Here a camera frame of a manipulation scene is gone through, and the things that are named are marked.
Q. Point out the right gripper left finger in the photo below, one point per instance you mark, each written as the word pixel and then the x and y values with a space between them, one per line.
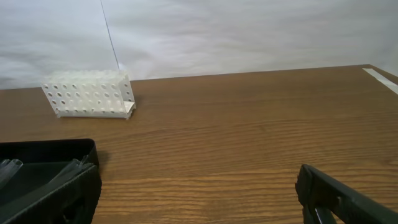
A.
pixel 62 199

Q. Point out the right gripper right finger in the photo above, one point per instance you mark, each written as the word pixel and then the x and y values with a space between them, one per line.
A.
pixel 351 202

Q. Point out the black tray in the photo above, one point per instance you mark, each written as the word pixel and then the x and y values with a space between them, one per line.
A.
pixel 46 149

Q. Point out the white test tube rack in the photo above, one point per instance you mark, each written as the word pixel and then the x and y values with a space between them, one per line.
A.
pixel 90 96

